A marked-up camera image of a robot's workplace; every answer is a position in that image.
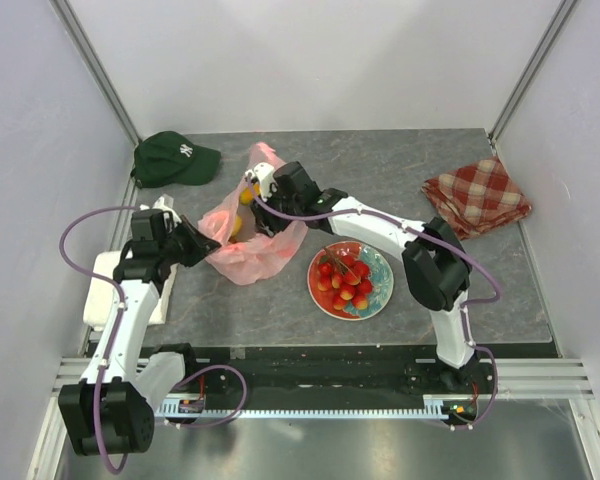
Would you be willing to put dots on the left aluminium corner post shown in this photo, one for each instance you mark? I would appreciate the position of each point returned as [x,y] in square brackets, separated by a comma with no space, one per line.
[81,41]

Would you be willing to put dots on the right aluminium corner post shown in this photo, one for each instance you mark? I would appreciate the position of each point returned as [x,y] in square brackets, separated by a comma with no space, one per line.
[538,57]

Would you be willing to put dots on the yellow fake mango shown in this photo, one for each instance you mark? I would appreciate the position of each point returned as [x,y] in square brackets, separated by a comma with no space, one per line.
[246,197]

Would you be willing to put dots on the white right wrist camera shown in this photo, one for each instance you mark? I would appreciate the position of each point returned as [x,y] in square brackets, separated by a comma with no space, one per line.
[260,179]

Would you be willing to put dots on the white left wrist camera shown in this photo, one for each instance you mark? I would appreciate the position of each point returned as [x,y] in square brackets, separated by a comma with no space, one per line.
[163,203]

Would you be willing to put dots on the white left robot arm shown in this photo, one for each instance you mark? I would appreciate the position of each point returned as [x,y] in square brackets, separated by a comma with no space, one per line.
[111,408]

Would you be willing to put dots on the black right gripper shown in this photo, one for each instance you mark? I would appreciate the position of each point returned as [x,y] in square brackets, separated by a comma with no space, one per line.
[263,223]

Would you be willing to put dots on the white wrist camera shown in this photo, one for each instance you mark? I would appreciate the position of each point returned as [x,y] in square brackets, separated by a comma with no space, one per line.
[260,179]
[163,203]

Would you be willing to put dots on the red fake cherry bunch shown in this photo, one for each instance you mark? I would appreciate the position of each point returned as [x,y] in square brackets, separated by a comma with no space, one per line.
[341,283]

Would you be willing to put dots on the pink plastic bag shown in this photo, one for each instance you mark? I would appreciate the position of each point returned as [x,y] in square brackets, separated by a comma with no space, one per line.
[249,256]

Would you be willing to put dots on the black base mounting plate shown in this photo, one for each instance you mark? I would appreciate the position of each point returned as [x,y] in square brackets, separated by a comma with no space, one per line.
[224,389]

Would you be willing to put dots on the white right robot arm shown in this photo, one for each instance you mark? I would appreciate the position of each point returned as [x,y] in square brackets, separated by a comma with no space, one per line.
[438,278]

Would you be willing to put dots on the white folded towel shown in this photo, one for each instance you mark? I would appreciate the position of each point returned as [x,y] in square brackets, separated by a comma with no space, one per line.
[100,297]

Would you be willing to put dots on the aluminium frame rail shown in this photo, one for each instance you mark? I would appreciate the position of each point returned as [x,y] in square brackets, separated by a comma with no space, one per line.
[509,378]

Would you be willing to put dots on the red and teal floral plate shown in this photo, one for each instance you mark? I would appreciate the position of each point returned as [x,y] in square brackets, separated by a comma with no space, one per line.
[381,276]

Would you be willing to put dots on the yellow fake lemon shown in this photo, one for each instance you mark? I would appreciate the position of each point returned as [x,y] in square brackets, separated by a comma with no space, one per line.
[238,222]

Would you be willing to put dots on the dark green baseball cap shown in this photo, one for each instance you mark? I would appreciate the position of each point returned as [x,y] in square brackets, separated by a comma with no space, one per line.
[168,157]

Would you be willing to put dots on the red plaid folded cloth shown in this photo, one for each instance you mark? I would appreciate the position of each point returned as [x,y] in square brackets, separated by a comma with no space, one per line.
[477,198]

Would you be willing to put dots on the aluminium corner post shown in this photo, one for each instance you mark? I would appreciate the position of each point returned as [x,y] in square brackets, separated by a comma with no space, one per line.
[81,41]
[538,57]

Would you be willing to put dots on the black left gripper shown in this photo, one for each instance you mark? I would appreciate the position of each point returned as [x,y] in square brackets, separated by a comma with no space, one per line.
[200,245]

